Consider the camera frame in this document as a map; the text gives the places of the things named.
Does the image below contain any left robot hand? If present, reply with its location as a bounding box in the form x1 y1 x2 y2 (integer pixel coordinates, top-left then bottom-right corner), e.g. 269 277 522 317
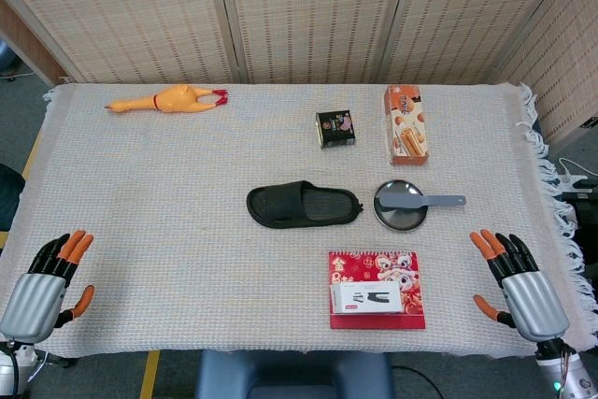
0 229 96 344

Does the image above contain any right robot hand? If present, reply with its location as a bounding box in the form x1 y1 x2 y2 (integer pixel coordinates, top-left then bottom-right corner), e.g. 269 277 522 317
469 229 570 342

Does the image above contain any dark chair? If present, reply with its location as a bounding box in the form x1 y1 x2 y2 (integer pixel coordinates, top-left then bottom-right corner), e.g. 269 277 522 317
0 163 27 235

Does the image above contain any white power strip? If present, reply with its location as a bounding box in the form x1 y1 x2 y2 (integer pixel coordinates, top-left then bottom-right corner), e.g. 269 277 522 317
557 157 598 192

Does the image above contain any round steel plate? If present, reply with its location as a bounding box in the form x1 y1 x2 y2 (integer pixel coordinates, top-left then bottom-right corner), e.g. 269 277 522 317
372 178 428 235

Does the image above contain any red desk calendar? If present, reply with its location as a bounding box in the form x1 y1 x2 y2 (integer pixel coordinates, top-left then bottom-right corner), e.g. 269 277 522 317
327 250 427 331

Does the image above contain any white stapler box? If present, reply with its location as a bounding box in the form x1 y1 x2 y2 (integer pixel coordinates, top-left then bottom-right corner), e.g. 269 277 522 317
329 279 404 316

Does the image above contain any white woven tablecloth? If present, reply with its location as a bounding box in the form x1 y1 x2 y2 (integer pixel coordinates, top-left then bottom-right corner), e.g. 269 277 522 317
0 81 598 359

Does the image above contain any orange biscuit box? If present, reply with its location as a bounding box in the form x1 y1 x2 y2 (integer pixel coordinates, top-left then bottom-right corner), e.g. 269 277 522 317
383 84 430 167

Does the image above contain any yellow rubber chicken toy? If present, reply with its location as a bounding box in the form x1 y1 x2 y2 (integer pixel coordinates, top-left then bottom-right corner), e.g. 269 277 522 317
104 84 230 115

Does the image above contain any blue chair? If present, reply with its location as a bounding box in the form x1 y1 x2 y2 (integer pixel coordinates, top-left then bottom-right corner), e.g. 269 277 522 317
195 349 394 399

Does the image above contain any woven bamboo screen panel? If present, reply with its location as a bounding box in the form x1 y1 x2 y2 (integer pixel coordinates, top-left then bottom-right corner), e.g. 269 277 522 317
494 0 598 144
0 0 235 85
214 0 415 85
377 0 585 85

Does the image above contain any small black box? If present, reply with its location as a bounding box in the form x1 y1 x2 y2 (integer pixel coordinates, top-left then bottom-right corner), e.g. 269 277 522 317
315 109 358 150

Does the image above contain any black slipper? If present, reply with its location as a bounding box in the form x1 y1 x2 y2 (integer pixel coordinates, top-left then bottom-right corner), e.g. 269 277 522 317
246 179 364 231

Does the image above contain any black floor cable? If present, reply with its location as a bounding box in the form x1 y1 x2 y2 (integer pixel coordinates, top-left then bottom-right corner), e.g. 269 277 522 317
391 363 445 399

